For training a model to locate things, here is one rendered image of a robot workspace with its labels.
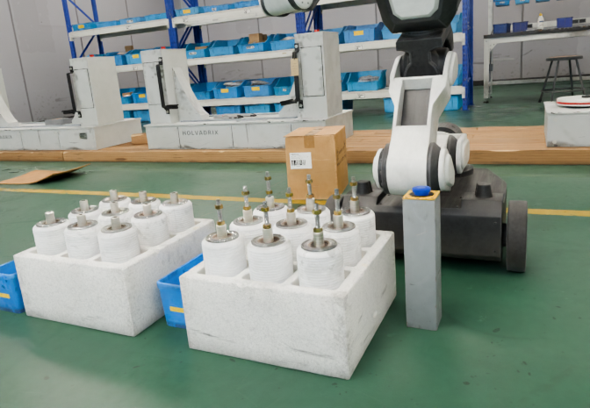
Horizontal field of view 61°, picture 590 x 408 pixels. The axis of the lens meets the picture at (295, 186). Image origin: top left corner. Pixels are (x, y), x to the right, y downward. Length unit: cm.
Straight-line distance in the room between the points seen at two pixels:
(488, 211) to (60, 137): 374
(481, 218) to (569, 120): 160
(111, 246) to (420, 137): 83
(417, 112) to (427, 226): 44
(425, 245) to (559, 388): 36
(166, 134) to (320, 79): 125
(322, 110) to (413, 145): 194
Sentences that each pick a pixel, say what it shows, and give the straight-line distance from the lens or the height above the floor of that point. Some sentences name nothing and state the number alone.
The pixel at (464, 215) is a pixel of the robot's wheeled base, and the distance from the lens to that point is 147.
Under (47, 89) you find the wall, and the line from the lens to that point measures 876.
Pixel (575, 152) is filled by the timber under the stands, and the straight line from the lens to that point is 294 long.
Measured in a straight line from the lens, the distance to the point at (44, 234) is 149.
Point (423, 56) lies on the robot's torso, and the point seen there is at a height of 61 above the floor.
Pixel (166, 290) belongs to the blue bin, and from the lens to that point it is 131.
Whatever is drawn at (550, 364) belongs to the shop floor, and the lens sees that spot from 117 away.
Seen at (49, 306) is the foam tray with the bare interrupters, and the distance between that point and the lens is 153.
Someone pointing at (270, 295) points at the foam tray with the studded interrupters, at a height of 16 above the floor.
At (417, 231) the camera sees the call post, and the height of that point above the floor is 24.
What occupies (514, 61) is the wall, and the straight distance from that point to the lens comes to 931.
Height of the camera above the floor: 62
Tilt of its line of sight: 14 degrees down
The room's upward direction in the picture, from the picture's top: 5 degrees counter-clockwise
